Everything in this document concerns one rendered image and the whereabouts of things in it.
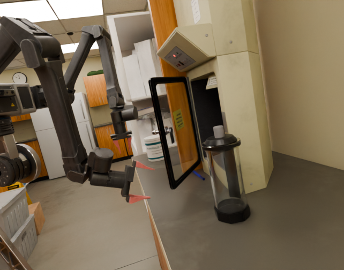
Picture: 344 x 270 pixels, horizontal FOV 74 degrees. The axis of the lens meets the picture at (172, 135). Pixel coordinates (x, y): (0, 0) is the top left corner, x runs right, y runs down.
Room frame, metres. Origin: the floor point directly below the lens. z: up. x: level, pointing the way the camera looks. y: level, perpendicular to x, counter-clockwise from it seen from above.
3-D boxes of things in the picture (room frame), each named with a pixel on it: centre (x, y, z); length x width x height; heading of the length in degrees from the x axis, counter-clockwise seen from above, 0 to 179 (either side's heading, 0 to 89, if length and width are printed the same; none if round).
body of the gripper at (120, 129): (1.11, 0.24, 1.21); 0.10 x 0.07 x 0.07; 103
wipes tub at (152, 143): (1.46, 0.12, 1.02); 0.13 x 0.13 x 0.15
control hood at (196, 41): (0.88, -0.09, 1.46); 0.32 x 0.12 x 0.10; 12
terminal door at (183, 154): (0.90, -0.03, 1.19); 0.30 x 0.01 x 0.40; 151
